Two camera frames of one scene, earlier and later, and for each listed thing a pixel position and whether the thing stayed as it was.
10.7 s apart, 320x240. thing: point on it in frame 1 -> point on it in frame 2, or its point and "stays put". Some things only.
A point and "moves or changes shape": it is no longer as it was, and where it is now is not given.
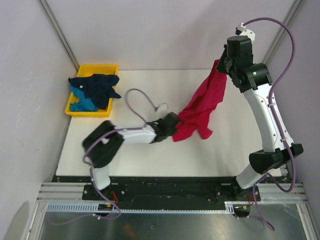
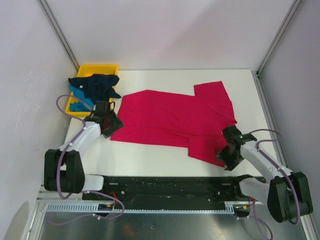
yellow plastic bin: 88,70 stays put
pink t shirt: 195,117 moves or changes shape
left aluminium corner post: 59,32 stays put
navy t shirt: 98,87 stays put
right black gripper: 220,66 -> 230,163
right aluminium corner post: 282,30 stays put
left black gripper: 172,131 -> 117,124
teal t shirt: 85,104 stays put
